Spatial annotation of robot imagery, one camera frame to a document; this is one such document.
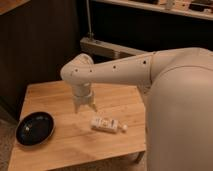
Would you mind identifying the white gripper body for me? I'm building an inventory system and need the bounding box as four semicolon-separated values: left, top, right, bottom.
72;83;94;106

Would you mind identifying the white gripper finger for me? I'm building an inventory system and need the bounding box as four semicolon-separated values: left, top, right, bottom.
74;104;79;114
89;103;97;112

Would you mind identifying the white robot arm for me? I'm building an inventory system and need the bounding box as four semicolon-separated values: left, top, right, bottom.
60;47;213;171

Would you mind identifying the black ceramic bowl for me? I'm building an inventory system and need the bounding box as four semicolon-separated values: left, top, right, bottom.
15;111;55;146

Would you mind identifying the metal vertical pole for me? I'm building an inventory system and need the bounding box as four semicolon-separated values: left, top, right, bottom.
86;0;94;41

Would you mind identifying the upper wooden shelf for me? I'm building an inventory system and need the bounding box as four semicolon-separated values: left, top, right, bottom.
94;0;213;21

